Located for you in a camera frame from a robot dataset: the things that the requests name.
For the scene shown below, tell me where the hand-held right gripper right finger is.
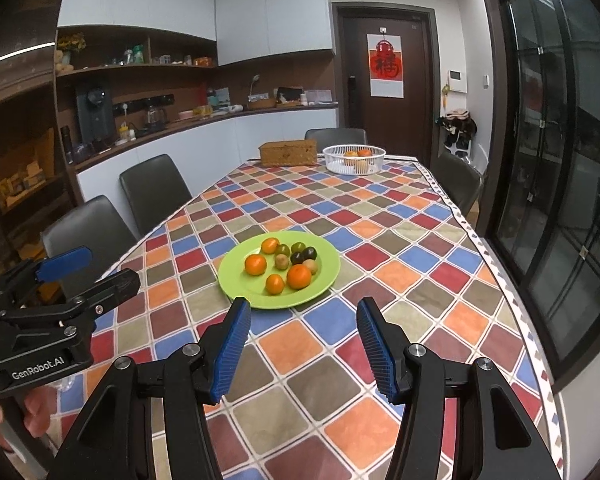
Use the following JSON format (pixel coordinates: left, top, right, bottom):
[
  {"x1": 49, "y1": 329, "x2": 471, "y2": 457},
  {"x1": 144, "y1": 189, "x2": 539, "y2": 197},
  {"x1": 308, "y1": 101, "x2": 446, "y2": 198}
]
[{"x1": 356, "y1": 296, "x2": 563, "y2": 480}]

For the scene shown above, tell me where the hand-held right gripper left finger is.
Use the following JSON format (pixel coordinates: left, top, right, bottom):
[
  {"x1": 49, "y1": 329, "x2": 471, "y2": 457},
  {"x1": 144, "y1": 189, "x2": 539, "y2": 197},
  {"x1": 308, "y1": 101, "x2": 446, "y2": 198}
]
[{"x1": 47, "y1": 296, "x2": 252, "y2": 480}]

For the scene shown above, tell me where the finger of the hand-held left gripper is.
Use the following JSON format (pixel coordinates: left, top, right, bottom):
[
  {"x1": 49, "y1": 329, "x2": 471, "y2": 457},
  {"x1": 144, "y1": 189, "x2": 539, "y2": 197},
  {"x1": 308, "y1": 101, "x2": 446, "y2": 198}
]
[
  {"x1": 0, "y1": 246, "x2": 93, "y2": 306},
  {"x1": 0, "y1": 268, "x2": 142, "y2": 326}
]

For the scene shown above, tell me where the green plate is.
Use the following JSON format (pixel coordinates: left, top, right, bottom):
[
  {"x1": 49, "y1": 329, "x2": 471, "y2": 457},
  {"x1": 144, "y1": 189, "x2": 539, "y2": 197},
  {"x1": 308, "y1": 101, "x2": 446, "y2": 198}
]
[{"x1": 218, "y1": 230, "x2": 341, "y2": 310}]

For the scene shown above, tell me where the large orange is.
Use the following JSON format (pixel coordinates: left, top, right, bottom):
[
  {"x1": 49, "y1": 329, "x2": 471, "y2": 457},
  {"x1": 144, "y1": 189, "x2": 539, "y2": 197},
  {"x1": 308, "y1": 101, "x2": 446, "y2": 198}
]
[{"x1": 286, "y1": 264, "x2": 313, "y2": 290}]

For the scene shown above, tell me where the person's left hand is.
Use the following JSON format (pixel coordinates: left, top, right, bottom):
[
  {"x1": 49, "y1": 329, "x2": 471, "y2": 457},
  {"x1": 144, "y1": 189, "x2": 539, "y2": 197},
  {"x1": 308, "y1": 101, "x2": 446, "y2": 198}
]
[{"x1": 0, "y1": 382, "x2": 61, "y2": 451}]

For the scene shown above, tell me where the grey dining chair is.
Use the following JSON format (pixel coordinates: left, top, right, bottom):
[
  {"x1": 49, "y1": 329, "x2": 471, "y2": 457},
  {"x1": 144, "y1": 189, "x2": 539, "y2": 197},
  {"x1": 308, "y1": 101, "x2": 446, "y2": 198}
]
[
  {"x1": 119, "y1": 154, "x2": 193, "y2": 241},
  {"x1": 304, "y1": 128, "x2": 368, "y2": 147},
  {"x1": 432, "y1": 152, "x2": 482, "y2": 216},
  {"x1": 41, "y1": 195, "x2": 138, "y2": 301}
]

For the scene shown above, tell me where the checked colourful tablecloth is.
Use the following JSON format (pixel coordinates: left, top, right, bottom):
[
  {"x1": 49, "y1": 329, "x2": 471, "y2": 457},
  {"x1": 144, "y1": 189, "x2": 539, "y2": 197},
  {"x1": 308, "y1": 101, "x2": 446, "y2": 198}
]
[{"x1": 55, "y1": 157, "x2": 566, "y2": 480}]

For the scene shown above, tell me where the black water dispenser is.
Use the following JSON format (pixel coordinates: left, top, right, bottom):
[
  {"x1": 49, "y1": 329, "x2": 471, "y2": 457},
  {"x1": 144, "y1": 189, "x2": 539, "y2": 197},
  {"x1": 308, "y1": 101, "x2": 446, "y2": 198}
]
[{"x1": 76, "y1": 84, "x2": 116, "y2": 143}]

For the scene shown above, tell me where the glass kettle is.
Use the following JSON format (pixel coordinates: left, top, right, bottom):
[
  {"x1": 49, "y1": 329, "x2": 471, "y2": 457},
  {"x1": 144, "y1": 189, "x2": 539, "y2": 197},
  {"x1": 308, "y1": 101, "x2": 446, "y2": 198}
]
[{"x1": 144, "y1": 102, "x2": 168, "y2": 128}]

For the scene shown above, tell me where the white counter cabinet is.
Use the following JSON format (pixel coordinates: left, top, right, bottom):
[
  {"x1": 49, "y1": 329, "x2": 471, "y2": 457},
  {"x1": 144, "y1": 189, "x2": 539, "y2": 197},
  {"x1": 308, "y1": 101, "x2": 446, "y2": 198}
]
[{"x1": 75, "y1": 105, "x2": 340, "y2": 206}]

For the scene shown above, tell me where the white plastic basket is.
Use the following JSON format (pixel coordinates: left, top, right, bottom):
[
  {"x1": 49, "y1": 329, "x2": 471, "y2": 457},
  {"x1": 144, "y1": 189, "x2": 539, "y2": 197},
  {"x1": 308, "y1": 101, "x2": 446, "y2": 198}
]
[{"x1": 323, "y1": 144, "x2": 386, "y2": 176}]

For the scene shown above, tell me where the wicker box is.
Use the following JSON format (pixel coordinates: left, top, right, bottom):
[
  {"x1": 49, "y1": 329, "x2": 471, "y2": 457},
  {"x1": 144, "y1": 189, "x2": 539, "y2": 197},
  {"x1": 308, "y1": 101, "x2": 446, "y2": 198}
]
[{"x1": 258, "y1": 140, "x2": 318, "y2": 167}]

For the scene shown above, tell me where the dark wooden door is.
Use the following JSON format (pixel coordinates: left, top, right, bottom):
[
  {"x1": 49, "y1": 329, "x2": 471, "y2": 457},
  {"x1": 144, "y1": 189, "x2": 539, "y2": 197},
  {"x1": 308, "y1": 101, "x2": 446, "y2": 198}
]
[{"x1": 332, "y1": 2, "x2": 438, "y2": 158}]

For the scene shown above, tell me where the glass sliding door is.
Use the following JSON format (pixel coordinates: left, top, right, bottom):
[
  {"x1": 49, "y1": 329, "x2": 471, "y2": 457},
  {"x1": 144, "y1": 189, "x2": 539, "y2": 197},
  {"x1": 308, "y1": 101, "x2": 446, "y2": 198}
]
[{"x1": 482, "y1": 0, "x2": 600, "y2": 391}]

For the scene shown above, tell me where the red and white wall calendar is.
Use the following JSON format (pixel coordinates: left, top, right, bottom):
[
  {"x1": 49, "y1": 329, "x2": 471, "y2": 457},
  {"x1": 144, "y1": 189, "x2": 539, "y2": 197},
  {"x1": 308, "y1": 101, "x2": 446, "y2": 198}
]
[{"x1": 366, "y1": 34, "x2": 405, "y2": 99}]

